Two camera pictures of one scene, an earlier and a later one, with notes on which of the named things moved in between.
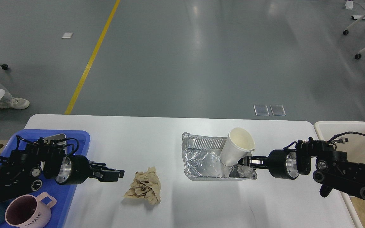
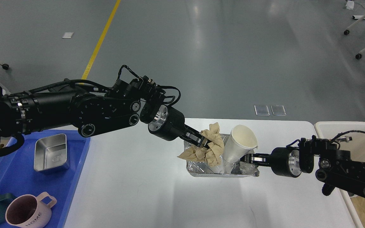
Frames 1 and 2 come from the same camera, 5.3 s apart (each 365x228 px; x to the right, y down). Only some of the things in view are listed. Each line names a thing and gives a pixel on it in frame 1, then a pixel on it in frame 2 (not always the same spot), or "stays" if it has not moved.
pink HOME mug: x=26 y=211 stays
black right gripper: x=282 y=163 stays
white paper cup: x=239 y=142 stays
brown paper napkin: x=146 y=185 → x=212 y=155
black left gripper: x=75 y=169 → x=169 y=124
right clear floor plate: x=278 y=110 stays
